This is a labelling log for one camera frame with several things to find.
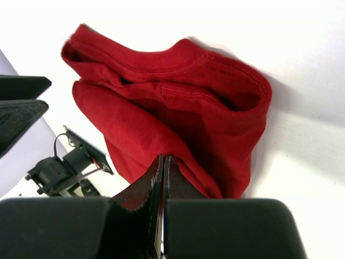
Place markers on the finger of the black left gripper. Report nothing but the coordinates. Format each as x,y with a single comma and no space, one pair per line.
23,87
17,116

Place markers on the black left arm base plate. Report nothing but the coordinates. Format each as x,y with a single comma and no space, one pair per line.
67,176

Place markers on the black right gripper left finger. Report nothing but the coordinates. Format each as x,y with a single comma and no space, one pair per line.
125,226

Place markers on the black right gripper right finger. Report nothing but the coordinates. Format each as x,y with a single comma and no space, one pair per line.
197,227

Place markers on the red t shirt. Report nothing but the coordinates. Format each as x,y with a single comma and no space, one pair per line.
205,109

